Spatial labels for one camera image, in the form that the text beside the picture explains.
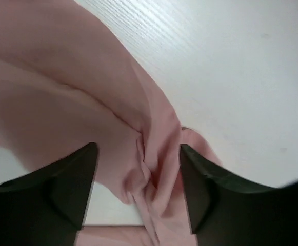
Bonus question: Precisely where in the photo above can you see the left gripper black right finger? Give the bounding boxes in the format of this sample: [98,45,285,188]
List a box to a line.
[180,144,298,246]

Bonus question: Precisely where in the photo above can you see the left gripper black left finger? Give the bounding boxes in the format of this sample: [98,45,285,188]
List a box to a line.
[0,143,98,246]

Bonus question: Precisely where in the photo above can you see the pink trousers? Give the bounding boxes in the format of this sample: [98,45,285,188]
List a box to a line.
[0,1,218,245]

